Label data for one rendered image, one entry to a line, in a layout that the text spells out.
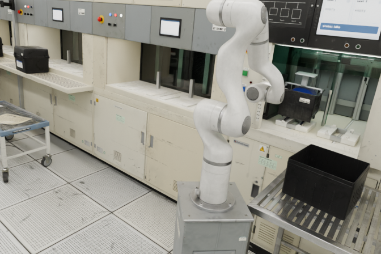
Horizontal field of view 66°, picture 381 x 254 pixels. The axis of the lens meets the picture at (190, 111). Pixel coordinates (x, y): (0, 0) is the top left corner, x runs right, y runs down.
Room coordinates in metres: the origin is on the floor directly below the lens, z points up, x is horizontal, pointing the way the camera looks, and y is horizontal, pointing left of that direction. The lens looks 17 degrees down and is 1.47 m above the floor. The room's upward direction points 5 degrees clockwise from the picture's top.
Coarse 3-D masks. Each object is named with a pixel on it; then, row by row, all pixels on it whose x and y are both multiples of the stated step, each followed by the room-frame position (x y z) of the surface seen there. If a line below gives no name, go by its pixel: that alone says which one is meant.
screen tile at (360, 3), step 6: (360, 0) 1.49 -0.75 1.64; (366, 0) 1.48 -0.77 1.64; (372, 0) 1.46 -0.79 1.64; (354, 6) 1.50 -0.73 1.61; (360, 6) 1.49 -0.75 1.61; (366, 6) 1.47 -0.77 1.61; (372, 6) 1.46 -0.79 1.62; (378, 6) 1.45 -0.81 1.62; (378, 12) 1.44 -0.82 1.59; (354, 18) 1.50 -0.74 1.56; (360, 18) 1.48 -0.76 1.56; (366, 18) 1.47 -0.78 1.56; (372, 18) 1.45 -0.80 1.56; (378, 18) 1.44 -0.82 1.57
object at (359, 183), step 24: (312, 144) 1.40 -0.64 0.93; (288, 168) 1.19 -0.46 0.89; (312, 168) 1.12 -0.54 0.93; (336, 168) 1.31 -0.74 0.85; (360, 168) 1.24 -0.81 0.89; (288, 192) 1.17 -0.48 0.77; (312, 192) 1.11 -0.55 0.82; (336, 192) 1.05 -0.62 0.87; (360, 192) 1.18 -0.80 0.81; (336, 216) 1.04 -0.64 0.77
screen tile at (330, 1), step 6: (330, 0) 1.57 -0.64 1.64; (336, 0) 1.55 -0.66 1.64; (342, 0) 1.54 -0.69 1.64; (324, 6) 1.58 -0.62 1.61; (330, 6) 1.57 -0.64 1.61; (336, 6) 1.55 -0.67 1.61; (342, 6) 1.53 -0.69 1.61; (348, 6) 1.52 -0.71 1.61; (324, 12) 1.58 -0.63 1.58; (330, 12) 1.56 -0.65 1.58; (336, 12) 1.55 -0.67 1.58; (342, 12) 1.53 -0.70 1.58; (348, 12) 1.51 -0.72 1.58; (324, 18) 1.57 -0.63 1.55; (330, 18) 1.56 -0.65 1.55; (336, 18) 1.54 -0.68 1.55; (342, 18) 1.53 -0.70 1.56; (348, 18) 1.51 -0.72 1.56
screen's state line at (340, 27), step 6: (324, 24) 1.57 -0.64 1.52; (330, 24) 1.56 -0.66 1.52; (336, 24) 1.54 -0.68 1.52; (342, 24) 1.52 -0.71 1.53; (348, 24) 1.51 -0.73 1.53; (336, 30) 1.53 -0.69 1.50; (342, 30) 1.52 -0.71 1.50; (348, 30) 1.50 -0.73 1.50; (354, 30) 1.49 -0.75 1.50; (360, 30) 1.47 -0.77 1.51; (366, 30) 1.46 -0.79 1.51; (372, 30) 1.44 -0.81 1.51
